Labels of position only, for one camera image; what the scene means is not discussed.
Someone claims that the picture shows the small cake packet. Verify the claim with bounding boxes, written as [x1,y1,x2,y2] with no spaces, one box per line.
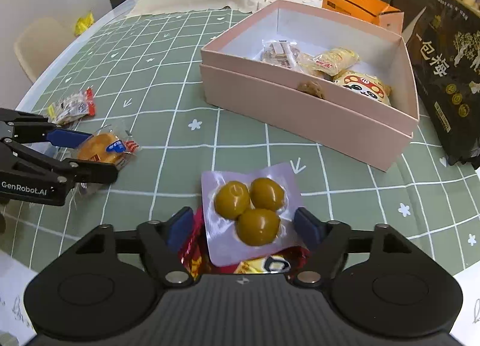
[74,122,142,170]

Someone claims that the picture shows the green olives vacuum pack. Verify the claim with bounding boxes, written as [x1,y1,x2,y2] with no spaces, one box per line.
[201,163,303,267]

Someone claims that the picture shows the clear red-edged candy packet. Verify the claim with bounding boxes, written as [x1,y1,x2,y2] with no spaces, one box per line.
[46,88,96,126]

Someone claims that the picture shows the red chicken snack packet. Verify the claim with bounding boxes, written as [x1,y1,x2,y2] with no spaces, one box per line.
[177,206,313,281]

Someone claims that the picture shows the green grid tablecloth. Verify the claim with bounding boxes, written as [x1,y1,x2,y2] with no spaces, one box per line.
[1,10,479,274]

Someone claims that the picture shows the beige chair left side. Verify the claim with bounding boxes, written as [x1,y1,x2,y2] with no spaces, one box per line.
[14,17,75,83]

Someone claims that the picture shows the yellow crumpled wrapper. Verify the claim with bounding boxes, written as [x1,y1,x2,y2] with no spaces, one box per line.
[74,11,95,37]

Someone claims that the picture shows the brown cookie ball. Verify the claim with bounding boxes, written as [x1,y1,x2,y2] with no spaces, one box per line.
[297,81,325,99]

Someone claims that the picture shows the pink open gift box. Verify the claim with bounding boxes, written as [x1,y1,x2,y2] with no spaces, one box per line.
[200,1,419,170]

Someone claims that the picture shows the yellow panda snack packet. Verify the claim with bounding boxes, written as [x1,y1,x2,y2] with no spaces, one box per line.
[333,70,391,105]

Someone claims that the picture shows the yellow bread snack packet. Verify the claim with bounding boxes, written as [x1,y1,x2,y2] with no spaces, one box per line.
[298,48,360,78]

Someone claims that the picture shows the black plum snack bag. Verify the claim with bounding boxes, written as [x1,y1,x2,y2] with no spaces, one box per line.
[407,0,480,169]

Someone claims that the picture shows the orange cardboard box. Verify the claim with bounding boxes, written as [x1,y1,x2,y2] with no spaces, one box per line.
[322,0,404,35]

